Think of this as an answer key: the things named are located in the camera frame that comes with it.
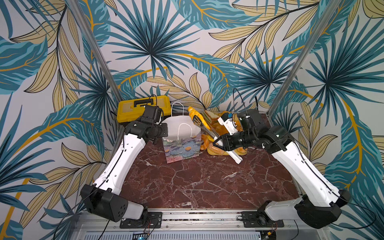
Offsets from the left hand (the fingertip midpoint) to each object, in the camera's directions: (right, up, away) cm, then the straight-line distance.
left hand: (163, 132), depth 76 cm
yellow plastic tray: (+32, -8, -18) cm, 38 cm away
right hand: (+25, -4, -11) cm, 28 cm away
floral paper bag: (+10, -6, +2) cm, 12 cm away
